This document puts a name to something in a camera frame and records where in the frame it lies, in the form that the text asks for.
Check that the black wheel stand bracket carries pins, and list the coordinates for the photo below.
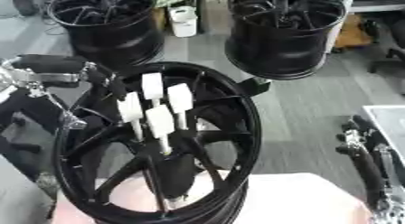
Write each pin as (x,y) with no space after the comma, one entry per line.
(257,86)

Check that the brown cardboard box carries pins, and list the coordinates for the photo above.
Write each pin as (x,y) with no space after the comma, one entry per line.
(352,33)

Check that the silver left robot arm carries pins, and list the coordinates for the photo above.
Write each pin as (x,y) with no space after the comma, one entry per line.
(6,75)

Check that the white plastic container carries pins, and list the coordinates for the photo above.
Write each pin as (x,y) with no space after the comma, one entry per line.
(183,21)

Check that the black office chair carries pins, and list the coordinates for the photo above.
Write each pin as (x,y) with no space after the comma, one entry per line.
(393,38)

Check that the black wheel rim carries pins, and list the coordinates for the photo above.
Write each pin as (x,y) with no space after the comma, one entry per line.
(113,38)
(279,50)

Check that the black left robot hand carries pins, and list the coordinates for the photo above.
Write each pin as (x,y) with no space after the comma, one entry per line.
(50,63)

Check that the black spoked wheel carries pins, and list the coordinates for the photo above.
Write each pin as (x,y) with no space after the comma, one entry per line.
(240,134)

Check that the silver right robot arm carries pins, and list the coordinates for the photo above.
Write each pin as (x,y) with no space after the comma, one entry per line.
(390,214)

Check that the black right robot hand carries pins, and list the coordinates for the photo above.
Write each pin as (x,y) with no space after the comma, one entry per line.
(366,164)

